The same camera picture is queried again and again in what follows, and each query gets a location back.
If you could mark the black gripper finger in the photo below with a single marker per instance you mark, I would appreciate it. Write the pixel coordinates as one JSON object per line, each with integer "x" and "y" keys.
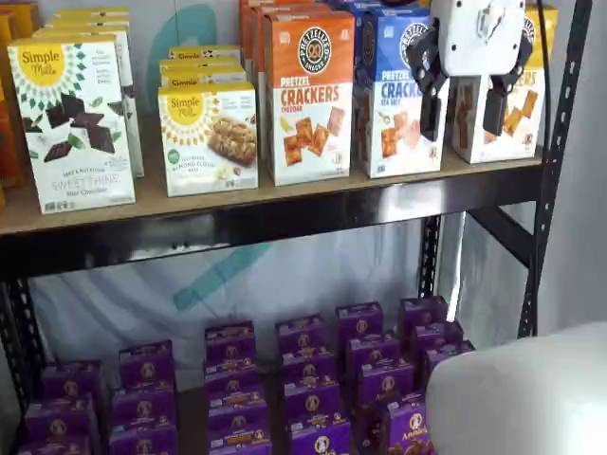
{"x": 432, "y": 109}
{"x": 495, "y": 106}

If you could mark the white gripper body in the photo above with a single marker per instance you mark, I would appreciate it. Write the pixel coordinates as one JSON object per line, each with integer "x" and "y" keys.
{"x": 474, "y": 33}

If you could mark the blue white pretzel crackers box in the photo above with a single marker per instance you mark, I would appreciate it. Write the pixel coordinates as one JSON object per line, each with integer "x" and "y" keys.
{"x": 393, "y": 123}
{"x": 360, "y": 5}

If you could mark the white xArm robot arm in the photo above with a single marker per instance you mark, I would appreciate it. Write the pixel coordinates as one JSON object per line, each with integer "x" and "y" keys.
{"x": 521, "y": 393}

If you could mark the yellow honey mustard crackers box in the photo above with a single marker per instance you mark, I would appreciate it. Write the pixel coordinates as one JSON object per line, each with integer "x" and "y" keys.
{"x": 521, "y": 118}

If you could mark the orange cheddar pretzel crackers box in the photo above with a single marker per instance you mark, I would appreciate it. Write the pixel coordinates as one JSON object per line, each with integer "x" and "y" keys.
{"x": 310, "y": 104}
{"x": 258, "y": 42}
{"x": 245, "y": 28}

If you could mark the black metal shelf rack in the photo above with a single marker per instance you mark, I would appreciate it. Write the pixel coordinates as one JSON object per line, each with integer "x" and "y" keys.
{"x": 284, "y": 227}

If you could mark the purple Annie's snack box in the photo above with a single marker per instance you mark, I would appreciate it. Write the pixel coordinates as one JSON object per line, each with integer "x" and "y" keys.
{"x": 446, "y": 355}
{"x": 231, "y": 364}
{"x": 359, "y": 321}
{"x": 230, "y": 337}
{"x": 52, "y": 447}
{"x": 71, "y": 379}
{"x": 144, "y": 407}
{"x": 372, "y": 351}
{"x": 147, "y": 365}
{"x": 241, "y": 443}
{"x": 59, "y": 419}
{"x": 239, "y": 416}
{"x": 384, "y": 383}
{"x": 310, "y": 400}
{"x": 408, "y": 431}
{"x": 423, "y": 313}
{"x": 301, "y": 334}
{"x": 438, "y": 337}
{"x": 306, "y": 366}
{"x": 234, "y": 389}
{"x": 142, "y": 443}
{"x": 320, "y": 438}

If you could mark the Simple Mills almond bars box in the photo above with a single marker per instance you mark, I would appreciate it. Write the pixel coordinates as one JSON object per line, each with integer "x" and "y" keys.
{"x": 208, "y": 142}
{"x": 213, "y": 76}
{"x": 218, "y": 52}

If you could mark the wooden shelf board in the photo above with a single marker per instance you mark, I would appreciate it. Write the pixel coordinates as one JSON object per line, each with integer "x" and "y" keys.
{"x": 152, "y": 199}

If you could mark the Simple Mills sweet thins box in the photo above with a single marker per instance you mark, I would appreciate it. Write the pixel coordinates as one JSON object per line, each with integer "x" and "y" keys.
{"x": 85, "y": 18}
{"x": 71, "y": 132}
{"x": 135, "y": 142}
{"x": 90, "y": 10}

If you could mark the orange snack box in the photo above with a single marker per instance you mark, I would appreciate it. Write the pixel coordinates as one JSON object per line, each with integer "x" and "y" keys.
{"x": 23, "y": 14}
{"x": 9, "y": 95}

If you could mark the white backdrop sheet teal logo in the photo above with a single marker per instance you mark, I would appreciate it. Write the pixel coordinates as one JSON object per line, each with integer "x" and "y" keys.
{"x": 189, "y": 28}

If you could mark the purple Annie's snack boxes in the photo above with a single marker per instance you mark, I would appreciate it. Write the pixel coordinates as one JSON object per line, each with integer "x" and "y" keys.
{"x": 189, "y": 417}

